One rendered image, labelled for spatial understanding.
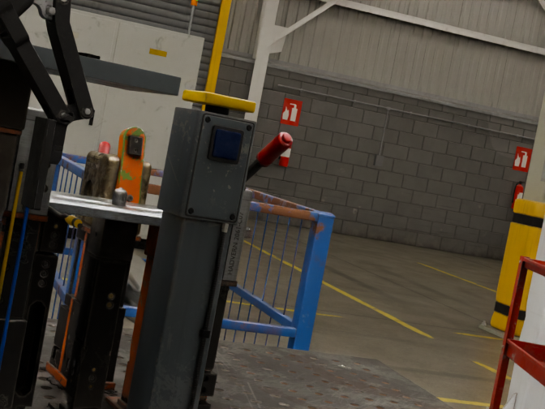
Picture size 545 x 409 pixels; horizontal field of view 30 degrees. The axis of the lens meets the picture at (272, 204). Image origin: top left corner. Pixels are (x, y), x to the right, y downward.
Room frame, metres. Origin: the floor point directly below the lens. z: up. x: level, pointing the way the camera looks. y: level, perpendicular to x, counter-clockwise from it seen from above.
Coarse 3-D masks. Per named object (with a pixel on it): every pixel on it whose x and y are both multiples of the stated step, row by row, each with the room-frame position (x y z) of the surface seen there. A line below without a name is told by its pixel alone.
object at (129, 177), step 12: (132, 132) 1.54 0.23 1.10; (120, 144) 1.54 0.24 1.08; (132, 144) 1.53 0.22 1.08; (144, 144) 1.55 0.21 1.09; (120, 156) 1.53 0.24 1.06; (132, 156) 1.54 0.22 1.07; (120, 168) 1.53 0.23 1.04; (132, 168) 1.53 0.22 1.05; (120, 180) 1.52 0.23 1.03; (132, 180) 1.53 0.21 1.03; (132, 192) 1.53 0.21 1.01
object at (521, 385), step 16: (544, 160) 4.97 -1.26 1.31; (544, 176) 4.94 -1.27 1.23; (544, 224) 4.99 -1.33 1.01; (544, 240) 4.97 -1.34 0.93; (544, 256) 4.94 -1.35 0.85; (544, 288) 4.89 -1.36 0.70; (528, 304) 4.99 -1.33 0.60; (544, 304) 4.87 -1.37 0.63; (528, 320) 4.97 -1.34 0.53; (544, 320) 4.87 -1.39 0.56; (528, 336) 4.94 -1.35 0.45; (544, 336) 4.88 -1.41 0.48; (512, 384) 4.99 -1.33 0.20; (528, 384) 4.87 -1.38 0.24; (512, 400) 4.93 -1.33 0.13; (528, 400) 4.87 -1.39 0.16; (544, 400) 4.90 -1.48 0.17
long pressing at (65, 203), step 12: (60, 192) 1.42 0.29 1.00; (60, 204) 1.26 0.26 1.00; (72, 204) 1.27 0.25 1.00; (84, 204) 1.28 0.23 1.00; (96, 204) 1.29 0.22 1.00; (108, 204) 1.37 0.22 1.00; (132, 204) 1.44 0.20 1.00; (144, 204) 1.49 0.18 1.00; (96, 216) 1.28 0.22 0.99; (108, 216) 1.29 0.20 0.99; (120, 216) 1.30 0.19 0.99; (132, 216) 1.31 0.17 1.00; (144, 216) 1.32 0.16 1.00; (156, 216) 1.32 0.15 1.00
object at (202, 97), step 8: (184, 96) 1.09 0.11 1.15; (192, 96) 1.07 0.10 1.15; (200, 96) 1.05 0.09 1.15; (208, 96) 1.05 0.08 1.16; (216, 96) 1.05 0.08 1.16; (224, 96) 1.06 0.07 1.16; (208, 104) 1.06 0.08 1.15; (216, 104) 1.05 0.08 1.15; (224, 104) 1.06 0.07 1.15; (232, 104) 1.06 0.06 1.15; (240, 104) 1.06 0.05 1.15; (248, 104) 1.07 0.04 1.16; (216, 112) 1.07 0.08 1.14; (224, 112) 1.08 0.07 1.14; (248, 112) 1.08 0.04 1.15
